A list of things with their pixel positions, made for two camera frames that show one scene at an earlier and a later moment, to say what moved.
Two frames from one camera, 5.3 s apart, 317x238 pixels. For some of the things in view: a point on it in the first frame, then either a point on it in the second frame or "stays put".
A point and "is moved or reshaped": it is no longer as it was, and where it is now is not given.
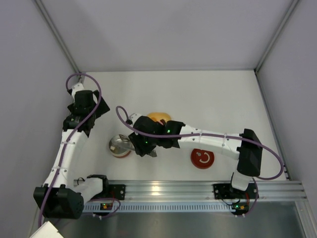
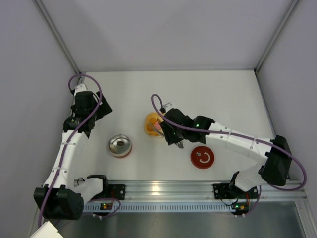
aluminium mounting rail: [268, 190] stays put
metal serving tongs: [128, 145] is moved or reshaped
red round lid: [201, 158] stays put
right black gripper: [139, 146] to [167, 132]
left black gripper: [100, 109] stays put
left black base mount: [117, 191] stays put
